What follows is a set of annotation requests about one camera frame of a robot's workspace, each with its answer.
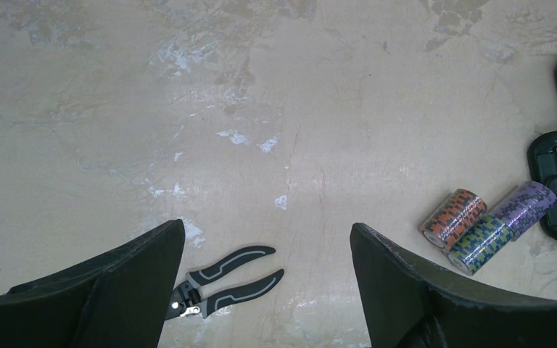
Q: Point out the orange chip stack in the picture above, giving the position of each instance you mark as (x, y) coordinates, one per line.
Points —
(453, 218)

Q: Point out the purple chip stack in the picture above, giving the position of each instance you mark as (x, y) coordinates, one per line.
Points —
(524, 206)

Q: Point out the blue yellow chip stack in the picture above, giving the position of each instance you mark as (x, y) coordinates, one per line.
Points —
(479, 245)

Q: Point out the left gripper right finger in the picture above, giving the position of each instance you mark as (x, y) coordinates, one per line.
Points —
(409, 301)

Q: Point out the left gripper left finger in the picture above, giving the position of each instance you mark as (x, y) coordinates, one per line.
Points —
(116, 299)

